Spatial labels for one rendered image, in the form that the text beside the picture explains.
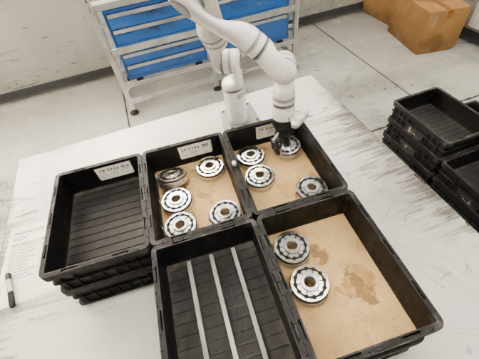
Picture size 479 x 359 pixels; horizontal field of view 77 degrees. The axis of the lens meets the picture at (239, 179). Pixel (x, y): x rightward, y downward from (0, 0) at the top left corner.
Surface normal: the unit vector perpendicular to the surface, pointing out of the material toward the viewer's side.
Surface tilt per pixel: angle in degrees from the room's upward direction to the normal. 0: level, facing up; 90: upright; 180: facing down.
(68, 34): 90
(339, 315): 0
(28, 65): 90
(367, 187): 0
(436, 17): 89
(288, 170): 0
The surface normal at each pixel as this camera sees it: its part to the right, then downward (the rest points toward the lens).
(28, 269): -0.09, -0.65
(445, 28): 0.16, 0.73
